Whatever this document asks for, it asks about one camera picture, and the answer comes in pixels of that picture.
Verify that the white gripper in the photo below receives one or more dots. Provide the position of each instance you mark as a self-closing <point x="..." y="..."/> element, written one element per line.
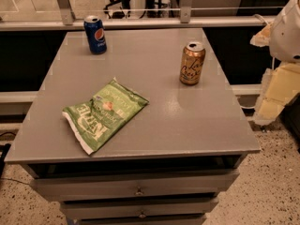
<point x="287" y="37"/>

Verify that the orange LaCroix can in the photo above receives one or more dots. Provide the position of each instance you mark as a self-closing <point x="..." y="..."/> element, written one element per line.
<point x="192" y="62"/>

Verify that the blue Pepsi can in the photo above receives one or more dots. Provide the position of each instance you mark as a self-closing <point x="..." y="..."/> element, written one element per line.
<point x="95" y="34"/>

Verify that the grey drawer cabinet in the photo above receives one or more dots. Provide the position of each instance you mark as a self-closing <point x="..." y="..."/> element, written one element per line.
<point x="182" y="128"/>

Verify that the upper grey drawer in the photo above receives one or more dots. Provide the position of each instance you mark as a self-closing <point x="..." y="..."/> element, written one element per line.
<point x="133" y="185"/>

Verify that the grey drawer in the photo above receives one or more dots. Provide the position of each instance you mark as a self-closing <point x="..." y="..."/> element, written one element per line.
<point x="139" y="209"/>
<point x="133" y="185"/>

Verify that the lower grey drawer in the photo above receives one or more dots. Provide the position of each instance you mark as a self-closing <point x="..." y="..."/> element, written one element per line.
<point x="139" y="209"/>

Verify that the green Kettle chips bag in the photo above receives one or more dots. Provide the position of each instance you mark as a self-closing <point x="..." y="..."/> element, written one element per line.
<point x="95" y="121"/>

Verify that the metal railing frame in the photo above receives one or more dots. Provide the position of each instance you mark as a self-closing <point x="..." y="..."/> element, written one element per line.
<point x="34" y="15"/>

